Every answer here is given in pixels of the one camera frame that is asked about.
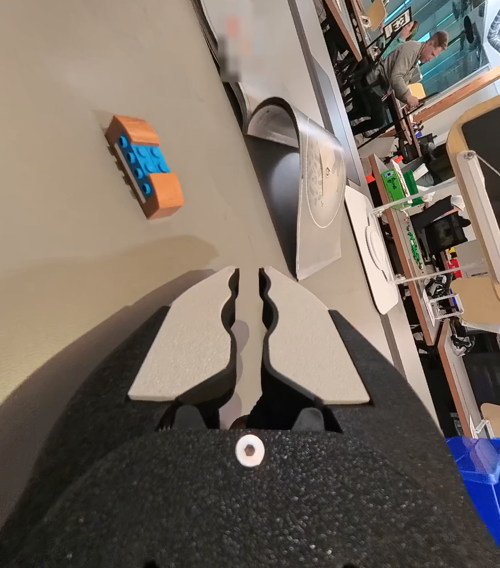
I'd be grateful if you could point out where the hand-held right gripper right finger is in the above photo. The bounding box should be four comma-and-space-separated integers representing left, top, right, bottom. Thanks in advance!
258, 266, 371, 405

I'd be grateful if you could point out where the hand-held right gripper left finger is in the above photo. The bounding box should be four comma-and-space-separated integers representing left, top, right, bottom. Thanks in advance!
128, 266, 239, 402

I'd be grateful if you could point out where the white instruction booklet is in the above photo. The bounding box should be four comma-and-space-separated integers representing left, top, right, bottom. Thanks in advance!
192, 0, 362, 281

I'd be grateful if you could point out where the brown white blue brick assembly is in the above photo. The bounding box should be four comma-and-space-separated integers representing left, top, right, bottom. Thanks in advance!
104, 115, 185, 220

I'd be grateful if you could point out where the long wooden table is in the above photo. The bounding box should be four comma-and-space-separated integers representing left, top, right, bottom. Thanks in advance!
367, 153, 437, 347

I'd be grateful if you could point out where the black desktop machine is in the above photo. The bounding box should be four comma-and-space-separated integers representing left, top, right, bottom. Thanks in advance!
410, 195, 472, 263

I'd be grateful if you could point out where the green cardboard box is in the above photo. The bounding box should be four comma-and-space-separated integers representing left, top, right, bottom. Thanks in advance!
381, 162, 425, 209

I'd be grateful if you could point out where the blue plastic bin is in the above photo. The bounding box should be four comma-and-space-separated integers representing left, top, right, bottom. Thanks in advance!
445, 437, 500, 568

